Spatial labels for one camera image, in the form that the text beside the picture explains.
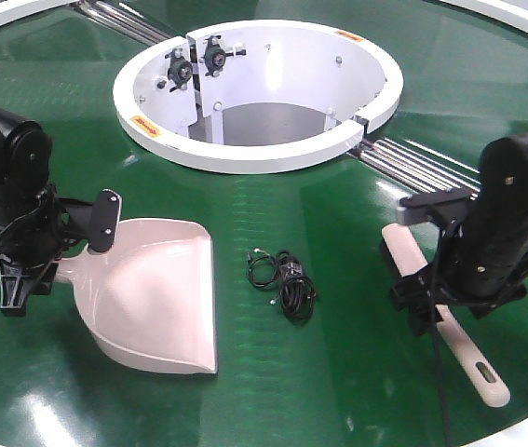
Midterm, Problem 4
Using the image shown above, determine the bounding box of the black cable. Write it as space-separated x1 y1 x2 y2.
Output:
246 248 318 323

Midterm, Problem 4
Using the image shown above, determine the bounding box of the beige hand brush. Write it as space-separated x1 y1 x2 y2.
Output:
381 223 510 408

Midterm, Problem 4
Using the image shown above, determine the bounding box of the black bearing mount left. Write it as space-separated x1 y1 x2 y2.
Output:
156 47 193 91

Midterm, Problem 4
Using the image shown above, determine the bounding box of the steel roller strip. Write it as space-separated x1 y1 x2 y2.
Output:
348 137 481 197
74 1 173 46

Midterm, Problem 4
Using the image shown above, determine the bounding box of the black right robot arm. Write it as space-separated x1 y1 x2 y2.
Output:
431 133 528 318

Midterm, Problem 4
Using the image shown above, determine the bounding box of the steel roller strip left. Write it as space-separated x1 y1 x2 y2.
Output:
74 1 173 46

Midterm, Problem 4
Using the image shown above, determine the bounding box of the white outer conveyor rim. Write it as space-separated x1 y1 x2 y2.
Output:
0 0 528 34

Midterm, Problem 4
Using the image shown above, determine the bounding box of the black bearing mount right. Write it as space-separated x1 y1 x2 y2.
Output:
198 34 247 77

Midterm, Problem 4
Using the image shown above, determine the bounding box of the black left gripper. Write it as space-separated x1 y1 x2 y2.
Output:
0 183 94 317

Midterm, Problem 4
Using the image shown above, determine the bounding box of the black wrist camera plate left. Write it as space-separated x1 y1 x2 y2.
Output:
88 189 122 253

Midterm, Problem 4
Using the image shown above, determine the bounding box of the white inner conveyor ring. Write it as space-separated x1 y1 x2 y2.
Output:
112 19 404 175

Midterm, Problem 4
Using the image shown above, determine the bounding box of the orange arrow label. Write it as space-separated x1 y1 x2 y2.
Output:
335 30 364 43
130 115 162 139

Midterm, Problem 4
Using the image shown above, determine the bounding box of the steel roller strip right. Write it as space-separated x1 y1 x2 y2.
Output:
348 137 481 197

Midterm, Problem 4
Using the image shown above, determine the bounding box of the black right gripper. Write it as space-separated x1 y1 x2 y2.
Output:
388 195 528 336

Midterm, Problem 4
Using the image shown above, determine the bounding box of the beige plastic dustpan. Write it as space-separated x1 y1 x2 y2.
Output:
55 218 218 374

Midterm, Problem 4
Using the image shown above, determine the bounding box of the black bearing mount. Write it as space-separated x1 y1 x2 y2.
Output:
156 47 193 91
198 34 247 77

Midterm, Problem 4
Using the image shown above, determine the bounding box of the orange arrow label front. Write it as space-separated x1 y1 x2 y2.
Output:
130 115 162 139

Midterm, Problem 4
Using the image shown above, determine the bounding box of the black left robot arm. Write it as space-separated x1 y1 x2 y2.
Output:
0 108 214 345

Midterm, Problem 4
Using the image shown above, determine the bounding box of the orange arrow label rear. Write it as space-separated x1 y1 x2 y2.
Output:
335 30 364 43

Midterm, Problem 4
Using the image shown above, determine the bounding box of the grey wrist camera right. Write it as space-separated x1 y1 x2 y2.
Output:
396 187 472 228

